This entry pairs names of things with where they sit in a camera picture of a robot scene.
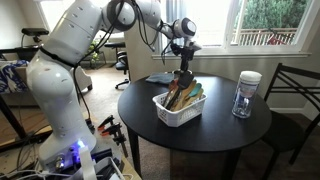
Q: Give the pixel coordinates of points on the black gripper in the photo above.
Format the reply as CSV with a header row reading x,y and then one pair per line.
x,y
184,53

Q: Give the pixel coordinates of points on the black spatula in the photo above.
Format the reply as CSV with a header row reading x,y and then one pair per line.
x,y
185,81

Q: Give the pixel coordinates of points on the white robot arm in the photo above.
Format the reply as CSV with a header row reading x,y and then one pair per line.
x,y
53,83

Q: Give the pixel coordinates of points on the silver tin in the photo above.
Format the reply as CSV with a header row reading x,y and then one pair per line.
x,y
176,74

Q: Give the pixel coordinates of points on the orange silicone spatula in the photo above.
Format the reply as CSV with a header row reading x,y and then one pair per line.
x,y
172,85

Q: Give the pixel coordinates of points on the teal silicone spatula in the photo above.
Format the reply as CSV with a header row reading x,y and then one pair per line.
x,y
195,90

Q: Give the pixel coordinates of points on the slotted light wooden spatula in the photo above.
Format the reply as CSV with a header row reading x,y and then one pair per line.
x,y
196,97

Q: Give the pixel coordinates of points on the blue folded cloth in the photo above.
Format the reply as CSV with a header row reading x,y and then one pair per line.
x,y
159,78

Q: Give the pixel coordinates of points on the dark brown wooden spoon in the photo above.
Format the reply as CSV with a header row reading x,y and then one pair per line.
x,y
168,96

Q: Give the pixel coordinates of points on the white plastic basket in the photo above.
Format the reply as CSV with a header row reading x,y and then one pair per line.
x,y
180,115

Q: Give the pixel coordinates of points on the round black table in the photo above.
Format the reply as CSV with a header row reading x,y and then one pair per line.
x,y
206,126

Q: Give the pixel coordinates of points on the clear wipes canister white lid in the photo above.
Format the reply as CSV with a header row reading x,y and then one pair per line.
x,y
246,95

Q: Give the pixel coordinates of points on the black office chair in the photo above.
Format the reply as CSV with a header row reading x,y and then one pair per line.
x,y
120,61

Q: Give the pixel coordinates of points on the green potted plant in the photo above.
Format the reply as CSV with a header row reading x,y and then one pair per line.
x,y
94,50

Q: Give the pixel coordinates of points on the small orange black clamp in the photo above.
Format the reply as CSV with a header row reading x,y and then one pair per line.
x,y
106,122

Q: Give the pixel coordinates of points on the large orange black clamp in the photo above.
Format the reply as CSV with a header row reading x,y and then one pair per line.
x,y
117,136

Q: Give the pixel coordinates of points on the black metal chair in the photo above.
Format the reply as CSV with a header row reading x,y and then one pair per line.
x,y
286,130

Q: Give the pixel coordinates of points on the blue white patterned cloth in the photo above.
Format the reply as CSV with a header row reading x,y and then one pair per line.
x,y
11,78

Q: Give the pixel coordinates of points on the white window frame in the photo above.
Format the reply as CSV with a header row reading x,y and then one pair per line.
x,y
233,53

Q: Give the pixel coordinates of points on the black camera on stand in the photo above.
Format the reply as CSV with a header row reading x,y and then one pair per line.
x,y
35,32

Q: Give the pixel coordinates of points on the black desk frame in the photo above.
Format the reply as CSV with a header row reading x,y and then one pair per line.
x,y
10,116

